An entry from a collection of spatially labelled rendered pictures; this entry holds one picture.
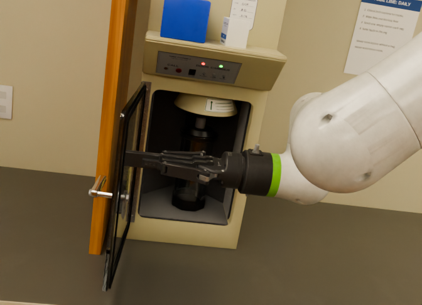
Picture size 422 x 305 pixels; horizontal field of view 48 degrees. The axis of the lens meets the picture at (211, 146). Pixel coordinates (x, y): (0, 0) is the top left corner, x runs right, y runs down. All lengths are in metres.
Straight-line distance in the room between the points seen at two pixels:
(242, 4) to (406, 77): 0.69
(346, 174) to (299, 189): 0.45
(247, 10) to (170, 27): 0.21
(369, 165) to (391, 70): 0.11
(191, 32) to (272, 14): 0.23
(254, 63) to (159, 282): 0.57
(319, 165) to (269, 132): 1.19
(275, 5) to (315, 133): 0.70
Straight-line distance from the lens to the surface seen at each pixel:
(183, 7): 1.07
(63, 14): 1.64
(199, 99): 1.24
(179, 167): 0.93
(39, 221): 1.43
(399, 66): 0.56
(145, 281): 1.20
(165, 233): 1.35
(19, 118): 1.74
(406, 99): 0.54
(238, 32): 1.11
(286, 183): 0.97
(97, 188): 1.00
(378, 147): 0.54
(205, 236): 1.36
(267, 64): 1.11
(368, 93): 0.55
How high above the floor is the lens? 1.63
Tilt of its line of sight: 18 degrees down
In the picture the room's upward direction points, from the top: 10 degrees clockwise
